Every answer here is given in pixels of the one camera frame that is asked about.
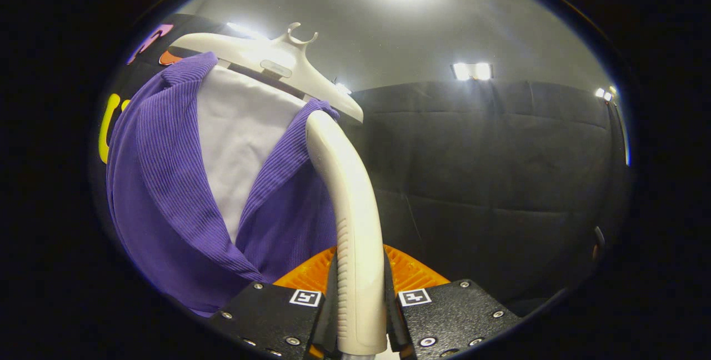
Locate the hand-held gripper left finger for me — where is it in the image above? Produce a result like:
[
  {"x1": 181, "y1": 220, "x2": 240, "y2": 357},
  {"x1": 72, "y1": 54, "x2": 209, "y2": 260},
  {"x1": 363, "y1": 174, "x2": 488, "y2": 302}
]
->
[{"x1": 208, "y1": 246, "x2": 338, "y2": 360}]

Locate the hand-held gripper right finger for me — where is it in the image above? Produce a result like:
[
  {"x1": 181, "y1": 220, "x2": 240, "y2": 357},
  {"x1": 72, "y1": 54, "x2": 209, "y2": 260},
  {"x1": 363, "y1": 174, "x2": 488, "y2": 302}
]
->
[{"x1": 383, "y1": 244, "x2": 523, "y2": 360}]

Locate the white inner cloth panel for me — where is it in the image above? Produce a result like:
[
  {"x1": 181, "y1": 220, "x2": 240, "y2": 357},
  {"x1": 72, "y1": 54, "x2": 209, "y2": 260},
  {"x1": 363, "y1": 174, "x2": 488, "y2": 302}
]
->
[{"x1": 197, "y1": 64, "x2": 307, "y2": 244}]

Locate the purple corduroy jacket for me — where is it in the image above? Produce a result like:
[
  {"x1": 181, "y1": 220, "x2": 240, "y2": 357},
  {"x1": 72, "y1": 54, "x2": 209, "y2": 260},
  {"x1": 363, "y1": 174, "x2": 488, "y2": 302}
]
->
[{"x1": 106, "y1": 52, "x2": 341, "y2": 317}]

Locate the white garment steamer head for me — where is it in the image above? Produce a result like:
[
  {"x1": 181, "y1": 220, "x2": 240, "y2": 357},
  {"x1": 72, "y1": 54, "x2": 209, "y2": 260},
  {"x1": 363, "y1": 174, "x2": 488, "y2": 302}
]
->
[{"x1": 306, "y1": 110, "x2": 388, "y2": 356}]

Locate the white clothes hanger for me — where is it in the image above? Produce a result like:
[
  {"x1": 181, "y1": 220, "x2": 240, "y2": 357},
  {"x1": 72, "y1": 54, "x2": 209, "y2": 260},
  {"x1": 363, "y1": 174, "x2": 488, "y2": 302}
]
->
[{"x1": 169, "y1": 22, "x2": 364, "y2": 123}]

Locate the double strip ceiling light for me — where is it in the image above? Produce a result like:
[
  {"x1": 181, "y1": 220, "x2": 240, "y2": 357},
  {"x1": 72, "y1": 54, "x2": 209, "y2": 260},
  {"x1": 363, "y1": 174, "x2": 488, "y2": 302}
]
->
[{"x1": 451, "y1": 62, "x2": 493, "y2": 81}]

